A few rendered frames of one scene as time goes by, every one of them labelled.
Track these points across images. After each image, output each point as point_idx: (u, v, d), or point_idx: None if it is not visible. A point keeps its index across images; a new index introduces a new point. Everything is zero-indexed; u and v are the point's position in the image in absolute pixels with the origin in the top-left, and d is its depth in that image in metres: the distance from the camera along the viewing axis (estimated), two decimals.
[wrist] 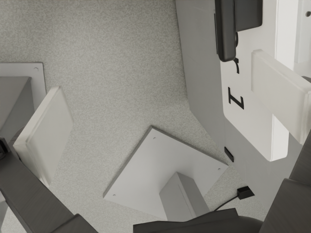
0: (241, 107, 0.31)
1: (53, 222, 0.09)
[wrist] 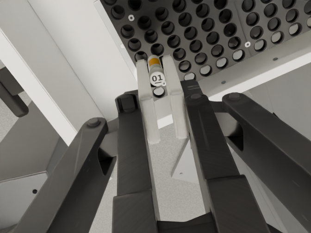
0: None
1: (134, 186, 0.10)
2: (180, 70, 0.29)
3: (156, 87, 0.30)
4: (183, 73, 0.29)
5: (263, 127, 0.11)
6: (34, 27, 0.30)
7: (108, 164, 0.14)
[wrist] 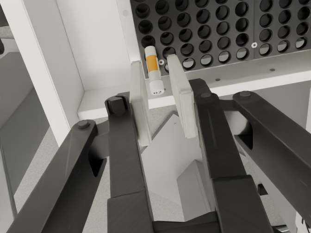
0: None
1: (127, 187, 0.10)
2: (182, 52, 0.27)
3: None
4: (184, 57, 0.28)
5: (272, 126, 0.11)
6: None
7: (98, 166, 0.14)
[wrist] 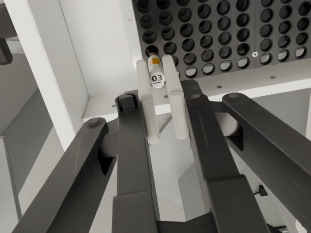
0: None
1: (134, 186, 0.10)
2: (184, 61, 0.28)
3: None
4: (187, 66, 0.28)
5: (263, 127, 0.11)
6: None
7: (108, 164, 0.14)
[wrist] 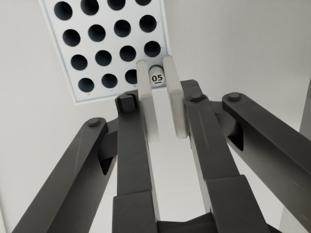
0: None
1: (134, 186, 0.10)
2: None
3: None
4: None
5: (263, 127, 0.11)
6: None
7: (108, 164, 0.14)
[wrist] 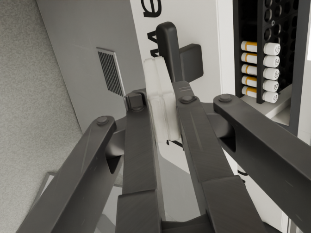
0: None
1: (139, 185, 0.10)
2: (279, 76, 0.34)
3: (265, 89, 0.32)
4: (281, 79, 0.34)
5: (255, 128, 0.11)
6: None
7: (115, 163, 0.14)
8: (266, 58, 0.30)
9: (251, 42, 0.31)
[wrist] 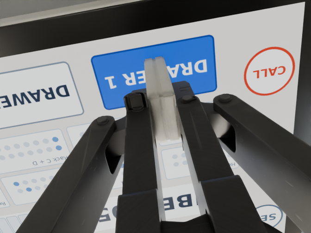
0: None
1: (139, 185, 0.10)
2: None
3: None
4: None
5: (255, 128, 0.11)
6: None
7: (115, 163, 0.14)
8: None
9: None
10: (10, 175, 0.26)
